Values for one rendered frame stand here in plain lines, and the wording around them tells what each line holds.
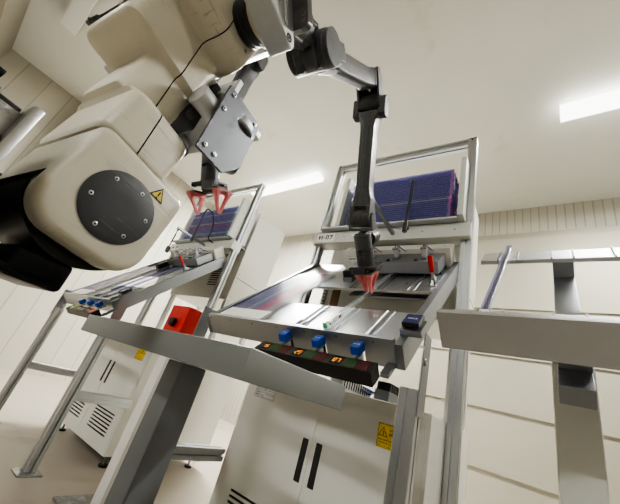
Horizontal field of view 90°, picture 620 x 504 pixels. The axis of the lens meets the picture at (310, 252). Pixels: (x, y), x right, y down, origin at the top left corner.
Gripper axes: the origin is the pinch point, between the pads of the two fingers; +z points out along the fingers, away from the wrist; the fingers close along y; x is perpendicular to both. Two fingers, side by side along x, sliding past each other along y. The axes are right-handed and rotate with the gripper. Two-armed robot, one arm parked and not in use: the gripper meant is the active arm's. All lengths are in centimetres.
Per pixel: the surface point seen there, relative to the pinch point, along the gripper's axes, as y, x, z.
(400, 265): -3.4, -23.5, -2.3
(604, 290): -98, -241, 80
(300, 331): 7.7, 30.1, 1.5
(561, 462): -47, 36, 15
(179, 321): 83, 21, 11
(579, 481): -49, 38, 16
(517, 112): -42, -220, -73
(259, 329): 23.6, 29.9, 3.0
